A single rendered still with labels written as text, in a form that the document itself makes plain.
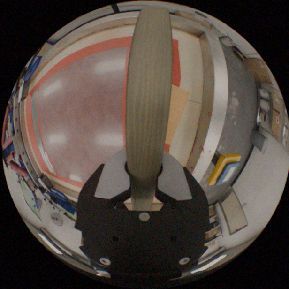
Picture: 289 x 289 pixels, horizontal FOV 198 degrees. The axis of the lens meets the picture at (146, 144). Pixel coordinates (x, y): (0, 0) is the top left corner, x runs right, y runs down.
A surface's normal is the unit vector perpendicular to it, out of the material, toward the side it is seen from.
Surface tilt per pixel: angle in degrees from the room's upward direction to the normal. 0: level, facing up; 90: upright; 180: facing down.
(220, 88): 0
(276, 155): 90
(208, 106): 90
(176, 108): 0
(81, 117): 0
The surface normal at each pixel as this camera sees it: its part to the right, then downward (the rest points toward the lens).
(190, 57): 0.03, 0.47
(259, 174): -1.00, -0.04
